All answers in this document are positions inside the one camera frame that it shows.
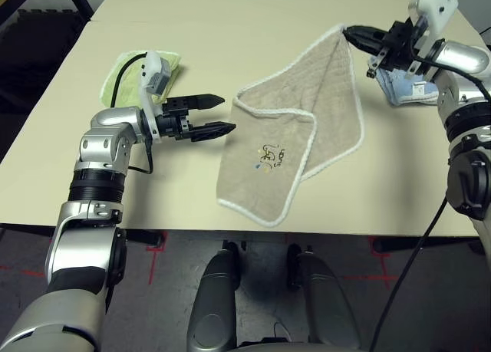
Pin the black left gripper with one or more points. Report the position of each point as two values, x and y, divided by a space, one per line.
174 122

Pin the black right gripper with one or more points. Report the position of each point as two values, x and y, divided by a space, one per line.
399 49

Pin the beige towel with white trim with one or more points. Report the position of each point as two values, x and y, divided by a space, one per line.
249 175

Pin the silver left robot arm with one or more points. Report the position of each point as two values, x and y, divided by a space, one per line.
103 145

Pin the folded blue towel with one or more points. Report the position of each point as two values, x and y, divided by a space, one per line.
403 91

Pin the folded green towel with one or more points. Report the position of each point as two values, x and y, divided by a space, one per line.
128 85

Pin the black table foot bar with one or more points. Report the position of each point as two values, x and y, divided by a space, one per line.
145 237
406 245

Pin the grey robot left leg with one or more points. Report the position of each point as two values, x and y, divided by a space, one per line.
213 298

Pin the grey robot leg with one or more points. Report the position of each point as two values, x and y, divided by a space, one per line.
326 302
213 298

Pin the black foam floor mats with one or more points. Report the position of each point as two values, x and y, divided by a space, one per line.
34 53

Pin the grey robot right leg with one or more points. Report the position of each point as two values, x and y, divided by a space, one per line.
326 302

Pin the dark robot waist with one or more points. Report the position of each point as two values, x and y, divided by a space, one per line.
268 346

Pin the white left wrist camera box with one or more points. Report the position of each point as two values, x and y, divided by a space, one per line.
157 77

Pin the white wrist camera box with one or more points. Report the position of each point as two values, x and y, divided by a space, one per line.
157 77
437 7

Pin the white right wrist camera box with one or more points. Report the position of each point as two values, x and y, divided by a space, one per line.
437 7

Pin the black metal table frame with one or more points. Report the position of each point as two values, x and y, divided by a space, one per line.
78 1

